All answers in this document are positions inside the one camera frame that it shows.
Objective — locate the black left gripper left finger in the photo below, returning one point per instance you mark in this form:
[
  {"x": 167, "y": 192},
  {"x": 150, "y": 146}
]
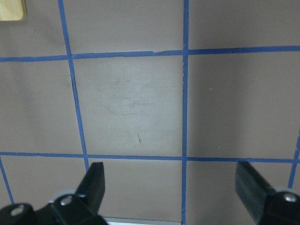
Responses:
[{"x": 91, "y": 189}]

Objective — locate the wooden cup rack stand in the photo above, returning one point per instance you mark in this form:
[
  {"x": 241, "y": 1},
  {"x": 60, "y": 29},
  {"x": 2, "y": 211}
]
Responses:
[{"x": 12, "y": 10}]

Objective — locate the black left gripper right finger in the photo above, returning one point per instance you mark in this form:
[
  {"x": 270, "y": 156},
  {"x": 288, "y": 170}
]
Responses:
[{"x": 252, "y": 189}]

